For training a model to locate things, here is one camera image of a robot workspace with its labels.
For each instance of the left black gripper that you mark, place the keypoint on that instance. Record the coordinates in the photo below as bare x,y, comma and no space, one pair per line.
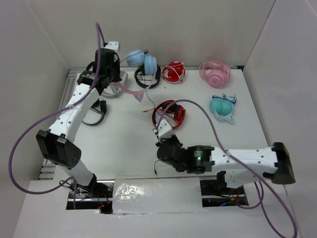
117,64

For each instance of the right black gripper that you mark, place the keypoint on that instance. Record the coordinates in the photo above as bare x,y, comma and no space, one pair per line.
174,137

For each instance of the blue pink cat-ear headphones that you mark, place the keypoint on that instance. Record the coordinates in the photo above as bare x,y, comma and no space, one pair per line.
147,67

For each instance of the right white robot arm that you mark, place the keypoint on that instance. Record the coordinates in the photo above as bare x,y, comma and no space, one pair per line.
232,168

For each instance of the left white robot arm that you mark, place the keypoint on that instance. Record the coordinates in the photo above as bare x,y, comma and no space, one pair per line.
57,142

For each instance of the grey white headphones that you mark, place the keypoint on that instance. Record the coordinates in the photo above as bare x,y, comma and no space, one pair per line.
113,91

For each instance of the red black headphones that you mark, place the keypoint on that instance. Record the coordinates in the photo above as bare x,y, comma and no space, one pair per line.
176,112

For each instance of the red white headphones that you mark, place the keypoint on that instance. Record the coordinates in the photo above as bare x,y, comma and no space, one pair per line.
174,72

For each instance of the teal cat-ear headphones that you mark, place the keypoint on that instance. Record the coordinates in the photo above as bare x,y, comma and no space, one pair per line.
222,106

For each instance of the shiny foil-covered plate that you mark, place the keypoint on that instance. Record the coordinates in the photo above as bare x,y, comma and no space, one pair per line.
156,195

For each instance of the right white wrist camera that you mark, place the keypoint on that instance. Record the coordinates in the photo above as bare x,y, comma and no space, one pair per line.
163,130

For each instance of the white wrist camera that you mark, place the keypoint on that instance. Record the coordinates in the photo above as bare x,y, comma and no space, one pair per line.
163,130
112,45

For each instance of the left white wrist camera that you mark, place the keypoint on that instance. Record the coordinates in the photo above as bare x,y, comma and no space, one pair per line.
112,45

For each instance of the black headphones with cable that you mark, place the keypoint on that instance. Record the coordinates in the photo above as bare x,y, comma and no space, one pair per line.
139,76

